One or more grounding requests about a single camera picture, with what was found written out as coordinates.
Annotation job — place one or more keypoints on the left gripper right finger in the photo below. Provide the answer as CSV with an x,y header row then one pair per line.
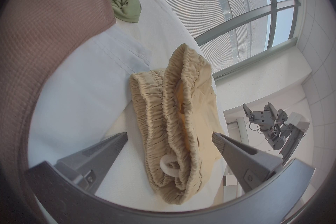
x,y
236,160

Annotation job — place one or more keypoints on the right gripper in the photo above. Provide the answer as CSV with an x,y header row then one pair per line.
x,y
262,117

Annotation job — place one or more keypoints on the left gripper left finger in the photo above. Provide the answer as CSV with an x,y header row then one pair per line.
x,y
99,157

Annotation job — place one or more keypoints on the tan shorts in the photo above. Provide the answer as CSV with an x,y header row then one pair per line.
x,y
183,102

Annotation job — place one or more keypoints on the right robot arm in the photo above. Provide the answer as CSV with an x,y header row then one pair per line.
x,y
296,123

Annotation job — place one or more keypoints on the bed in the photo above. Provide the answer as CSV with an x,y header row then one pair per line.
x,y
157,28

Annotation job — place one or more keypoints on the white garment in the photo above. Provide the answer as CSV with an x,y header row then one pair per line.
x,y
78,86

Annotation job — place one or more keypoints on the window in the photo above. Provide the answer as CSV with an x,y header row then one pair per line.
x,y
210,7

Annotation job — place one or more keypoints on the brown garment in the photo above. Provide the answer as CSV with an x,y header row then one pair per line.
x,y
52,20

